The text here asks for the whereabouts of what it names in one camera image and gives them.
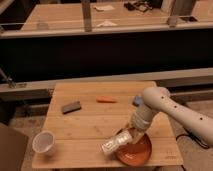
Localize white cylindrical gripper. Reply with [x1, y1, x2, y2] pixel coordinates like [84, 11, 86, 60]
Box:
[116, 104, 158, 144]

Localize white plastic bottle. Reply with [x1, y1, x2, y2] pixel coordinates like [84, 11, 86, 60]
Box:
[101, 130, 133, 155]

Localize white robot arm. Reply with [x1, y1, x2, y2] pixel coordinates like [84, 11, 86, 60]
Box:
[122, 87, 213, 148]

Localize orange ceramic bowl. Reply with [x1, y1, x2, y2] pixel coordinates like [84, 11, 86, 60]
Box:
[115, 134, 152, 166]

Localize orange carrot toy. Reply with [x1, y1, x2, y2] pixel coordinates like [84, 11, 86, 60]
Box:
[96, 96, 117, 103]

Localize wooden small table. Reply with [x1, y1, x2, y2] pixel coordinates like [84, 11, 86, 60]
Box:
[31, 80, 184, 170]

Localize dark grey sponge block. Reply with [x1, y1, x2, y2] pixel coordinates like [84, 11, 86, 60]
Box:
[61, 101, 81, 114]

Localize clear plastic cup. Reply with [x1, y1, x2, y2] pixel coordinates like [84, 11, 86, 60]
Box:
[32, 131, 55, 156]

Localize crumpled white paper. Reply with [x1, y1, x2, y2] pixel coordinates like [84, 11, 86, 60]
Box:
[97, 20, 117, 27]

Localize black tools pile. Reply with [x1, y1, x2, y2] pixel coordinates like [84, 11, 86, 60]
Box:
[124, 1, 152, 13]

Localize white paper sheet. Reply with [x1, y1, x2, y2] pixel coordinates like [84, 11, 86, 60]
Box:
[93, 5, 115, 12]

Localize black cable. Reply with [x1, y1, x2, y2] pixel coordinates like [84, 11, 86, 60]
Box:
[175, 128, 213, 150]

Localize metal vertical post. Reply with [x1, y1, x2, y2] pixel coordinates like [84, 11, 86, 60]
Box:
[82, 0, 92, 32]

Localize grey metal post right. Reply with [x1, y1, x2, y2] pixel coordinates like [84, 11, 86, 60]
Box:
[167, 0, 197, 27]

